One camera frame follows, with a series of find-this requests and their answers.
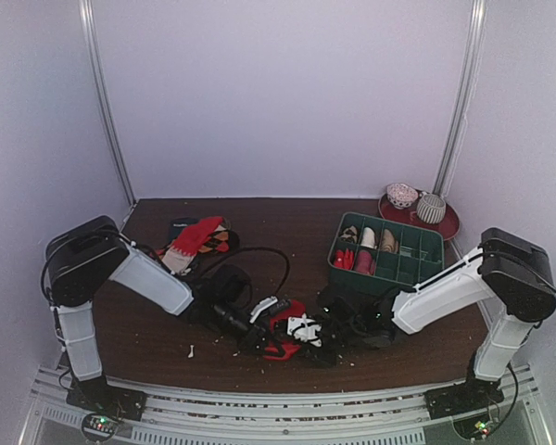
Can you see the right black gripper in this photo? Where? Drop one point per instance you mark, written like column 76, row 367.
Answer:
column 335, row 336

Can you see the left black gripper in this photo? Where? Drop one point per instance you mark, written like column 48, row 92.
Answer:
column 251, row 342

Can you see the red sock pair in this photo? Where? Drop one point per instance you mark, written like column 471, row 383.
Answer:
column 280, row 345

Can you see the tan ribbed sock pair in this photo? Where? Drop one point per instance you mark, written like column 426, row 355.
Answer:
column 388, row 242

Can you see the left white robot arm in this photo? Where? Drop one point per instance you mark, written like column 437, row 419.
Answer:
column 79, row 262

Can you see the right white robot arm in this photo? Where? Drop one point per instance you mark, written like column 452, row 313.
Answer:
column 503, row 266

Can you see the rolled red sock in tray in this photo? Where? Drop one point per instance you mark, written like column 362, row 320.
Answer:
column 344, row 259

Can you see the rolled maroon sock in tray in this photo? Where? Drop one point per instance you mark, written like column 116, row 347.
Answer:
column 365, row 262

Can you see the argyle black orange sock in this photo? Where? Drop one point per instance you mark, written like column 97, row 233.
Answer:
column 223, row 240

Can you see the red white sock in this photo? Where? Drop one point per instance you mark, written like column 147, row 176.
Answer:
column 181, row 251

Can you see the green divided organizer tray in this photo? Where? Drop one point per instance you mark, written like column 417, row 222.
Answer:
column 421, row 256

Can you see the rolled patterned sock in tray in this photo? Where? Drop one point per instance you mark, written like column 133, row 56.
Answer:
column 350, row 234

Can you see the rolled cream sock in tray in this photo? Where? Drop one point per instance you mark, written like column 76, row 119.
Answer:
column 368, row 238

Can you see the dark blue sock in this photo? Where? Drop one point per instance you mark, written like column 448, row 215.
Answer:
column 176, row 227

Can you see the right circuit board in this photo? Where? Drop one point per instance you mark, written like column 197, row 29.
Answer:
column 474, row 428

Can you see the circuit board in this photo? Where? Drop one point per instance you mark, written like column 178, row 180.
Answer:
column 95, row 426
column 474, row 428

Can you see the left circuit board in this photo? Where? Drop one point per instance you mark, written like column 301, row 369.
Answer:
column 95, row 426

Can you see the dark red plate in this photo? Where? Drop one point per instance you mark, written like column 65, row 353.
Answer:
column 447, row 225

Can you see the striped grey cup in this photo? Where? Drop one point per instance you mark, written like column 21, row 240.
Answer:
column 431, row 208

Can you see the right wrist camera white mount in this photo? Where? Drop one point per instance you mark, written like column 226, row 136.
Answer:
column 305, row 330

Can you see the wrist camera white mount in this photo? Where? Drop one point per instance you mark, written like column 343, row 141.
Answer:
column 262, row 306
column 305, row 330

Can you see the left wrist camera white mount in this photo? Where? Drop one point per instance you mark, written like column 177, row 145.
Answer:
column 262, row 306

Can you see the front aluminium rail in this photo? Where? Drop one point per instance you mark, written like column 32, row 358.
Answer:
column 191, row 416

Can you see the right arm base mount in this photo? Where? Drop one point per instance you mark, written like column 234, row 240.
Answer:
column 471, row 395

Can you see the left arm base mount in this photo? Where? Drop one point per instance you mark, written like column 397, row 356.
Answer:
column 97, row 395

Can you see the left aluminium frame post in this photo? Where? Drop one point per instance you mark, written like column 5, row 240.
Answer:
column 87, row 17

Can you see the aluminium frame post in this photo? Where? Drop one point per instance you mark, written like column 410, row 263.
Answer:
column 466, row 88
column 87, row 17

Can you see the right aluminium frame post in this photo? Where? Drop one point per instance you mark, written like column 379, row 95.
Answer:
column 466, row 88

